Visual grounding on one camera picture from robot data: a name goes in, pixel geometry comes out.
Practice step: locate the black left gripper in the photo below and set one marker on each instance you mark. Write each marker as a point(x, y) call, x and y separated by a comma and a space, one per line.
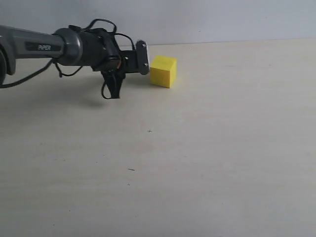
point(113, 61)

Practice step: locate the yellow foam cube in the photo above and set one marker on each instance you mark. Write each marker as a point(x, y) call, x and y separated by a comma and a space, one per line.
point(163, 71)

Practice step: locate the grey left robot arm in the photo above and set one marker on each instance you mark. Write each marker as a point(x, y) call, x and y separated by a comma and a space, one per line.
point(72, 46)

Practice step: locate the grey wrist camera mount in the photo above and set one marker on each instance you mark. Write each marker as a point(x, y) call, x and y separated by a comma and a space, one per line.
point(142, 57)

